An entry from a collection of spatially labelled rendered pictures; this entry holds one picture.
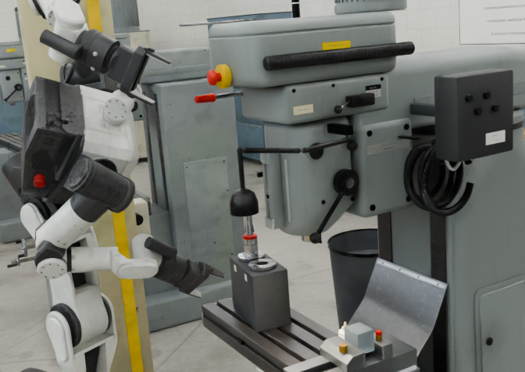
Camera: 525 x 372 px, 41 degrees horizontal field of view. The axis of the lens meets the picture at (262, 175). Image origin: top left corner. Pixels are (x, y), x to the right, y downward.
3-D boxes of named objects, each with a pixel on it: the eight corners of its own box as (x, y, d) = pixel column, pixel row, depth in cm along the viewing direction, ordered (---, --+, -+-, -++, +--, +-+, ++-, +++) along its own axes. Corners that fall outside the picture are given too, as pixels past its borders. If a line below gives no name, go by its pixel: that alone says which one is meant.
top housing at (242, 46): (253, 90, 166) (248, 21, 163) (205, 86, 188) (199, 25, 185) (404, 70, 189) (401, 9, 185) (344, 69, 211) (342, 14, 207)
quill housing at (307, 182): (303, 245, 183) (295, 123, 177) (263, 228, 201) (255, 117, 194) (360, 229, 193) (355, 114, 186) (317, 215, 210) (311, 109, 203)
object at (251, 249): (258, 255, 230) (257, 238, 229) (244, 257, 230) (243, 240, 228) (258, 252, 234) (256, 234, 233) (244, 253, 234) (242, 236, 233)
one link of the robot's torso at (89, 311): (49, 350, 218) (11, 206, 214) (94, 329, 232) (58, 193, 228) (79, 352, 208) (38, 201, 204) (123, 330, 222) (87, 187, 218)
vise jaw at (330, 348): (347, 373, 176) (346, 359, 175) (319, 355, 187) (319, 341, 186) (366, 366, 179) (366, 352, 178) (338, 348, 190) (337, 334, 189)
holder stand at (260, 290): (256, 333, 220) (251, 272, 215) (233, 309, 240) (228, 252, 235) (291, 324, 224) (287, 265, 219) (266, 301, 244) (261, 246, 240)
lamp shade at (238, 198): (226, 216, 175) (223, 191, 174) (237, 208, 182) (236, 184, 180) (251, 216, 172) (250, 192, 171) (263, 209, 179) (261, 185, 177)
